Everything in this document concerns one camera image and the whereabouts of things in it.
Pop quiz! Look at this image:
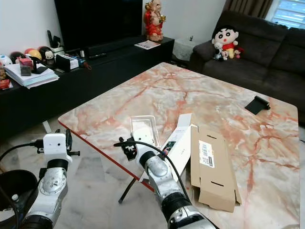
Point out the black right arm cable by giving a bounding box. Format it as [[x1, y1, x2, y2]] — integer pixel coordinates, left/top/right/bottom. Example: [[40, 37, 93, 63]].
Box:
[[114, 140, 191, 201]]

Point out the red robed figurine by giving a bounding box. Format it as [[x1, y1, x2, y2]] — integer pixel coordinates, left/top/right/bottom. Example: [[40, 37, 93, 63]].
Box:
[[144, 0, 166, 42]]

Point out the brown curtain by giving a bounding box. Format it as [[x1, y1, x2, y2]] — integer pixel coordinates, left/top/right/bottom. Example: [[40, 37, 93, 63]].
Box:
[[223, 0, 275, 15]]

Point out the louvred window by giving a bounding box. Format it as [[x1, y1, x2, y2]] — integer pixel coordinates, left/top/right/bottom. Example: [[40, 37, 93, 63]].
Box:
[[264, 0, 305, 29]]

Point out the stack of white papers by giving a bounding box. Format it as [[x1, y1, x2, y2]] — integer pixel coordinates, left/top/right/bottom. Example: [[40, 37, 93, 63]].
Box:
[[4, 63, 60, 90]]

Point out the black flat television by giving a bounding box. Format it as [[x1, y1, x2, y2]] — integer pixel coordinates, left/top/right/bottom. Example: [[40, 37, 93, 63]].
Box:
[[53, 0, 146, 52]]

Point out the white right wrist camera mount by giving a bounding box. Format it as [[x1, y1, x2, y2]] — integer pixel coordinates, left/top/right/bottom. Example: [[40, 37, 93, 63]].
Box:
[[134, 136, 156, 156]]

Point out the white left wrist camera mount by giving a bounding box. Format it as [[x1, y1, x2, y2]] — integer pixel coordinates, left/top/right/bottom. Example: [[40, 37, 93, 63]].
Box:
[[43, 133, 69, 161]]

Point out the flat brown cardboard box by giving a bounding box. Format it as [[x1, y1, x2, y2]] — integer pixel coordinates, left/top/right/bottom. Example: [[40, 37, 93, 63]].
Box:
[[190, 125, 243, 213]]

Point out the black phone stand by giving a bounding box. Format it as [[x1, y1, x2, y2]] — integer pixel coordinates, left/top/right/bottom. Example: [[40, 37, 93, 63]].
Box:
[[244, 95, 271, 115]]

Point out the long white printed carton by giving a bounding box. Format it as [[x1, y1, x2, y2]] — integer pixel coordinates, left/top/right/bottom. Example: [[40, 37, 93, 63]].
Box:
[[141, 113, 194, 184]]

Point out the white round plush toy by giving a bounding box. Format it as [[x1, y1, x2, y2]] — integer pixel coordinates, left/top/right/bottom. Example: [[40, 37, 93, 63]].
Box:
[[0, 55, 14, 66]]

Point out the white lace covered side table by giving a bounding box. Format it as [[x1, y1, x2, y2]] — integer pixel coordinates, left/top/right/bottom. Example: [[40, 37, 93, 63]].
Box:
[[173, 37, 196, 62]]

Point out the small dark plastic container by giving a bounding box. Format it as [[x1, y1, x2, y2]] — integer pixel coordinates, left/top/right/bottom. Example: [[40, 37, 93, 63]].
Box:
[[19, 58, 34, 77]]

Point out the clear plastic bottle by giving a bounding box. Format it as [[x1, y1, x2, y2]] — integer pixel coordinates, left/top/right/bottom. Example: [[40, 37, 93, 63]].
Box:
[[10, 193, 22, 207]]

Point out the dark brown fabric sofa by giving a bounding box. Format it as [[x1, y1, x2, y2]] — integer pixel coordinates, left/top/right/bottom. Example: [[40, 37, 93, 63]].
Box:
[[188, 10, 305, 127]]

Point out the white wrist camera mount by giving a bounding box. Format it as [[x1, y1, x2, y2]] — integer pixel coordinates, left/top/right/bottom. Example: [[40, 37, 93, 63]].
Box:
[[134, 136, 156, 156], [43, 133, 69, 161]]

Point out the black soundbar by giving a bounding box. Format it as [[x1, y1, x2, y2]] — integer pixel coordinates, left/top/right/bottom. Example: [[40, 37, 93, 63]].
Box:
[[86, 41, 141, 58]]

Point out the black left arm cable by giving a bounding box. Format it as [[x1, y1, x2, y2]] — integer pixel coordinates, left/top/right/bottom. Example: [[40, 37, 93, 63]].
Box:
[[0, 140, 46, 229]]

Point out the black tv console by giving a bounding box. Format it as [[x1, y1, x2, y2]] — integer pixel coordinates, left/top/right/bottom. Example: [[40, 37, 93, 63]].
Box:
[[0, 37, 174, 144]]

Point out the black rubbish bin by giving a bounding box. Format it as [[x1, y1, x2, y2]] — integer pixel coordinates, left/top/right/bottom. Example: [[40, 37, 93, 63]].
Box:
[[0, 169, 25, 229]]

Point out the dark round plush toy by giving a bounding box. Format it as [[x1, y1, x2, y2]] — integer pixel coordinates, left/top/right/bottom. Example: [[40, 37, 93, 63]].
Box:
[[10, 51, 25, 63]]

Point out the orange yellow ball toy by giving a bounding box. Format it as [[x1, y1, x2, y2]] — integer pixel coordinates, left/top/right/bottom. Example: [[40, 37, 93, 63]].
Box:
[[24, 48, 42, 60]]

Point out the printed pamphlet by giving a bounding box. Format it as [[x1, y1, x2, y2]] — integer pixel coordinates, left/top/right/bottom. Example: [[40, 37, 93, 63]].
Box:
[[134, 41, 162, 50]]

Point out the black remote control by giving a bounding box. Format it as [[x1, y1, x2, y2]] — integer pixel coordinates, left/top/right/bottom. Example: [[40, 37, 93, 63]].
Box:
[[88, 52, 108, 60]]

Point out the white black device box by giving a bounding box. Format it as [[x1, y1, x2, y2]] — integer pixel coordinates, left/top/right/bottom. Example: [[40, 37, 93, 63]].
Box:
[[56, 54, 81, 72]]

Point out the clear plastic tray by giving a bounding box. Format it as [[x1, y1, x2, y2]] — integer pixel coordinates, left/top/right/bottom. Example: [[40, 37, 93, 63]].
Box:
[[130, 115, 161, 146]]

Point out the black cordless phone cradle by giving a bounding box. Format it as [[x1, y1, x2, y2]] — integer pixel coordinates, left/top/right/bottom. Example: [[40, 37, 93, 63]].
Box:
[[47, 30, 63, 53]]

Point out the cartoon boy plush doll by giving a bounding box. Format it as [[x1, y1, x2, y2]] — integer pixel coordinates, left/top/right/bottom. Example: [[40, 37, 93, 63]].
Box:
[[212, 25, 244, 62]]

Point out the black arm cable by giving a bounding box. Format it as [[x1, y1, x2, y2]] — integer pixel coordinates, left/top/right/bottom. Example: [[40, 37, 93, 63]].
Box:
[[114, 140, 191, 201], [0, 140, 46, 229]]

